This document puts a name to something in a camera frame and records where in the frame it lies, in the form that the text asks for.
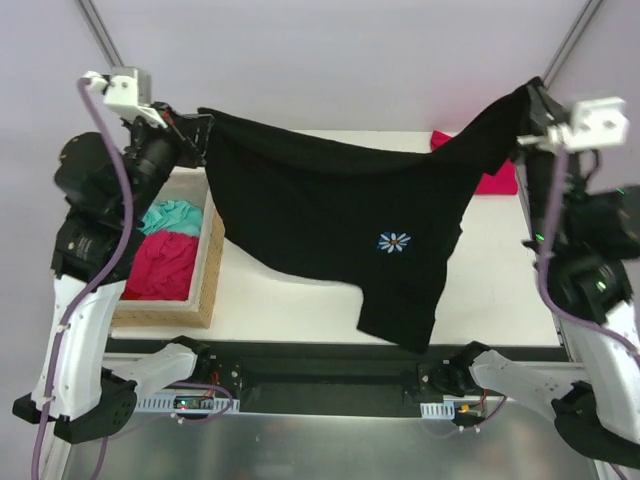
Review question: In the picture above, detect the wicker laundry basket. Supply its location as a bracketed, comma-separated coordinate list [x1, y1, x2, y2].
[112, 168, 224, 329]

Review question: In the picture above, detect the black flower print t-shirt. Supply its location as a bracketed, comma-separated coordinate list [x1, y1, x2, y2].
[205, 78, 541, 353]

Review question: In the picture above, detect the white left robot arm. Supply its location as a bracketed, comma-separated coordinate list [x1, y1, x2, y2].
[13, 67, 214, 445]

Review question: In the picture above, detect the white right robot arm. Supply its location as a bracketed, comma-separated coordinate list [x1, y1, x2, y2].
[450, 81, 639, 469]

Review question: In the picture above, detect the folded red t-shirt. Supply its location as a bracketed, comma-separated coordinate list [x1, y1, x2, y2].
[430, 130, 519, 196]

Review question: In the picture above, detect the teal t-shirt in basket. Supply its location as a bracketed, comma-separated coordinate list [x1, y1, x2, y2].
[139, 200, 203, 237]

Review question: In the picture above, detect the red t-shirt in basket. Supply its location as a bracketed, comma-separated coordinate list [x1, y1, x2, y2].
[121, 230, 199, 301]

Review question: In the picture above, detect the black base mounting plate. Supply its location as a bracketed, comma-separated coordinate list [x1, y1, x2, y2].
[153, 337, 507, 415]

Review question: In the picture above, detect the right aluminium frame post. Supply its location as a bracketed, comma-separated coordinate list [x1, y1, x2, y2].
[542, 0, 606, 87]

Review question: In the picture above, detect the aluminium frame post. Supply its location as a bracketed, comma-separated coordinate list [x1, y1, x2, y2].
[542, 0, 606, 87]
[74, 0, 125, 67]

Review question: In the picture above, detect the left aluminium frame post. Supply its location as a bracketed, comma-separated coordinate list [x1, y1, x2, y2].
[74, 0, 125, 67]

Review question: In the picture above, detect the left white cable duct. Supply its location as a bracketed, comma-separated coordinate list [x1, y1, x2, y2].
[135, 393, 240, 415]

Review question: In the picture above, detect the white cable duct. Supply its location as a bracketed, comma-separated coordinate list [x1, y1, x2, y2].
[420, 401, 485, 420]
[135, 393, 240, 415]

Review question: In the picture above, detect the aluminium front rail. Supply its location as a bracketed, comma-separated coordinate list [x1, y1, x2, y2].
[102, 349, 601, 401]

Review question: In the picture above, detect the right white cable duct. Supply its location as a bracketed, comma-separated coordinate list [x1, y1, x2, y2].
[420, 401, 485, 420]

